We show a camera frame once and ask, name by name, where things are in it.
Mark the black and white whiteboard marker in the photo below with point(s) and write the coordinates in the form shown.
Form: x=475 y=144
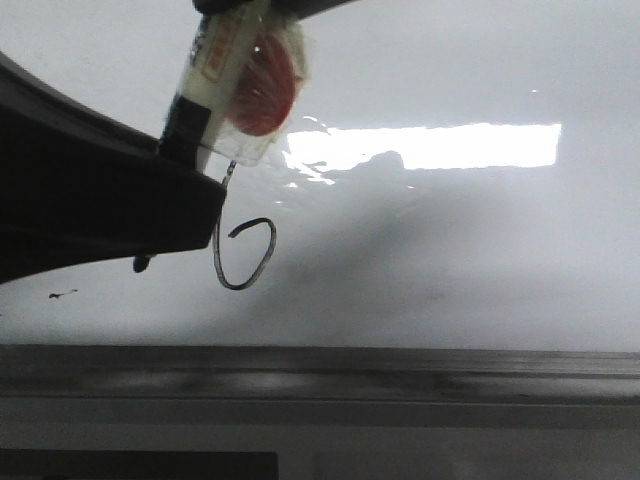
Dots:
x=219 y=52

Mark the white whiteboard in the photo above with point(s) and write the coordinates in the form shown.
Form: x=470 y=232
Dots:
x=455 y=174

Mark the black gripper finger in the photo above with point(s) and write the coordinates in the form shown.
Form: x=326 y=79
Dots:
x=299 y=8
x=78 y=187

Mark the grey aluminium whiteboard frame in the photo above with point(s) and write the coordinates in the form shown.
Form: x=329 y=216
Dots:
x=320 y=373

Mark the red magnet taped to marker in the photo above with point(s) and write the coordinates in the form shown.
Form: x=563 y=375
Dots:
x=268 y=87

